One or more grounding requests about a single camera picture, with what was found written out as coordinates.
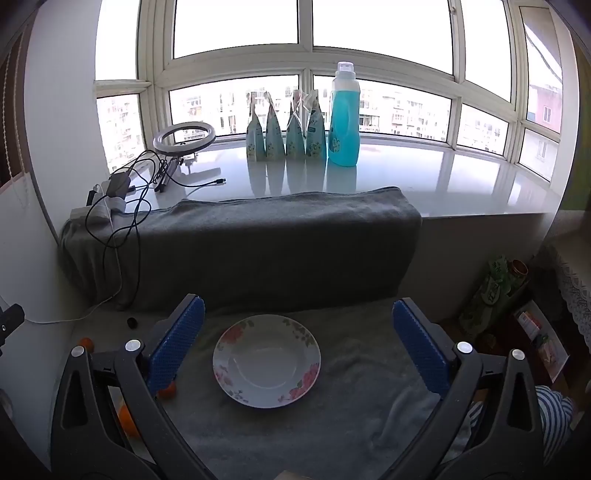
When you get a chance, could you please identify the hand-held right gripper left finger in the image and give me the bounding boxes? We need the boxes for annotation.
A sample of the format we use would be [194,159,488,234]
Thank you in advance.
[50,293,218,480]

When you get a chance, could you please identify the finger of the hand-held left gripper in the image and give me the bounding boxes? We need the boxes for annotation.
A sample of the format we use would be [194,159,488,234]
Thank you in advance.
[0,303,25,357]

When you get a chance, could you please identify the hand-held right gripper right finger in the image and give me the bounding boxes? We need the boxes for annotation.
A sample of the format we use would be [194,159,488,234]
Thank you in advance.
[383,298,546,480]

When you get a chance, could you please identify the floral white plate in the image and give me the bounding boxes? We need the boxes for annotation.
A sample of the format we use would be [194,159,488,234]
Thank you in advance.
[212,314,322,409]

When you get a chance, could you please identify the green snack packet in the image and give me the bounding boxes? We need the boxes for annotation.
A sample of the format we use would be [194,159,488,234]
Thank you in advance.
[459,256,514,334]

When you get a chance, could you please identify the brown jar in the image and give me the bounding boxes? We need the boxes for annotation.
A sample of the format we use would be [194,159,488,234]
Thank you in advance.
[508,259,530,288]

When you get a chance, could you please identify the printed cardboard box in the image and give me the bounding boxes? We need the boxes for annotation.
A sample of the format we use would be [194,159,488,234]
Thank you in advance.
[514,300,571,385]

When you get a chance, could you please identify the white power strip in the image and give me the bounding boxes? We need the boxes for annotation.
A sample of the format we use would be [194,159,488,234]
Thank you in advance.
[70,199,126,223]

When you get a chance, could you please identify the grey fleece blanket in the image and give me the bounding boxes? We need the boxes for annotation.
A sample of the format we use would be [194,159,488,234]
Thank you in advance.
[58,186,467,480]

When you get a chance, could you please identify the person's striped trousers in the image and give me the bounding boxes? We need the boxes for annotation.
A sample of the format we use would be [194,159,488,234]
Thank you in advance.
[455,385,576,472]

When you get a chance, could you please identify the white lace cloth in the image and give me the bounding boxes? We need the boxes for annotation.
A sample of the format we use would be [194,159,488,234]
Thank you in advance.
[544,240,591,352]

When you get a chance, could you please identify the grey power adapter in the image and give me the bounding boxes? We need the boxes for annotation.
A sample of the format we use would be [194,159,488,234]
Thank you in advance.
[107,171,133,195]

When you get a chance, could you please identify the brown window blind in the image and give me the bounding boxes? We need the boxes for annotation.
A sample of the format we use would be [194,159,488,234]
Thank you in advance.
[0,28,34,188]

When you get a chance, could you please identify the teal refill pouch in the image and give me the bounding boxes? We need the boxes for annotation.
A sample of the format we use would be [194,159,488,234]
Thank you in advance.
[285,90,308,160]
[264,91,286,162]
[305,91,328,162]
[246,92,267,162]

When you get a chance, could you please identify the blue detergent bottle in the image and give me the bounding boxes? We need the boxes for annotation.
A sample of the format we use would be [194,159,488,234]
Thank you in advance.
[327,61,361,167]

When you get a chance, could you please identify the black cable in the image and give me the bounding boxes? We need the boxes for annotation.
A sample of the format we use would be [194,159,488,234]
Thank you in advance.
[88,148,228,310]

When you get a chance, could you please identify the ring light with stand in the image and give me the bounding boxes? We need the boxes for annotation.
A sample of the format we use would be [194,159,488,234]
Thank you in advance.
[153,121,218,186]

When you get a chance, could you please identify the white window frame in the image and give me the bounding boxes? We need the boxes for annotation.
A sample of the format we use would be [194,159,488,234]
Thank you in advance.
[95,0,570,182]

